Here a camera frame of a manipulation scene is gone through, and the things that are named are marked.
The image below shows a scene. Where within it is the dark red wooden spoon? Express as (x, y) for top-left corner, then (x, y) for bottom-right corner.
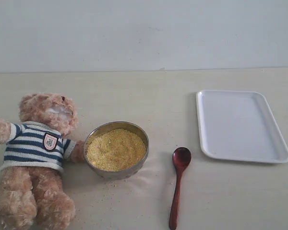
(168, 147), (192, 230)

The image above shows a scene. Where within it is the beige teddy bear striped shirt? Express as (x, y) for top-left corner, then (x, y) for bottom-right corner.
(0, 93), (85, 230)

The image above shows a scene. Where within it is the steel bowl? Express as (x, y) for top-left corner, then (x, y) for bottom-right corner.
(84, 121), (149, 180)

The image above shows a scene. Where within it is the yellow millet grain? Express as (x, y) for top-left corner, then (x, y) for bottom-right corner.
(86, 129), (146, 172)

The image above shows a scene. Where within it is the white plastic tray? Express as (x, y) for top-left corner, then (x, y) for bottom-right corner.
(196, 90), (288, 164)

